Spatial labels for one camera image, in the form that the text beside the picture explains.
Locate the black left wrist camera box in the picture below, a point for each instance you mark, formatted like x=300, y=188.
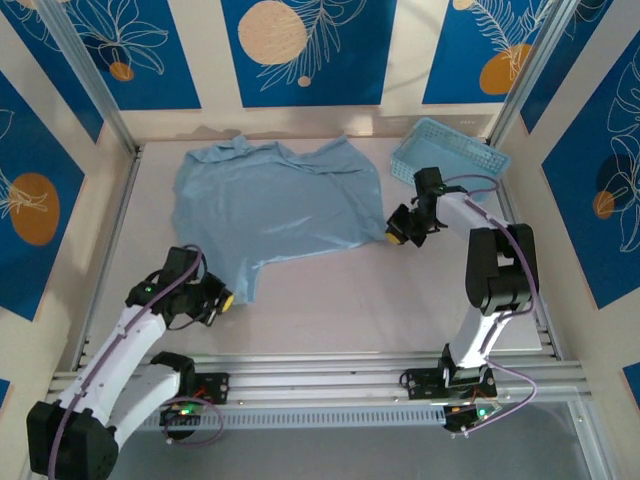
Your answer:
x=210, y=314

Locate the circuit board with green light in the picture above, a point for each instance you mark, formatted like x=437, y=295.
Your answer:
x=475, y=414
x=185, y=411

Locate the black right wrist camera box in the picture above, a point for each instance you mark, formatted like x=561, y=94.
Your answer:
x=427, y=232

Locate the blue plastic basket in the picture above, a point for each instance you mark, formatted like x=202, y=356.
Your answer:
x=450, y=150

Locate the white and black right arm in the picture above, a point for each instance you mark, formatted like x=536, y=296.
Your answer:
x=500, y=270

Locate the blue floral wall panel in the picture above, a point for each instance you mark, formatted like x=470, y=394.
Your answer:
x=30, y=200
x=480, y=50
x=310, y=50
x=565, y=75
x=600, y=200
x=150, y=50
x=45, y=65

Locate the aluminium frame post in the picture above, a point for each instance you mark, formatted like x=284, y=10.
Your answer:
x=532, y=70
x=90, y=75

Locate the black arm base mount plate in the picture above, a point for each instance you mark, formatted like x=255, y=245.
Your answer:
x=212, y=387
x=422, y=385

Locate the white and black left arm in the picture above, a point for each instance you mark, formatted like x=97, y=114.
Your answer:
x=115, y=370

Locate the light blue t-shirt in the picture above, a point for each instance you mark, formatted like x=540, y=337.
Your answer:
x=270, y=210

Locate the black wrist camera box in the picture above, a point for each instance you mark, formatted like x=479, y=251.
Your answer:
x=210, y=314
x=427, y=232

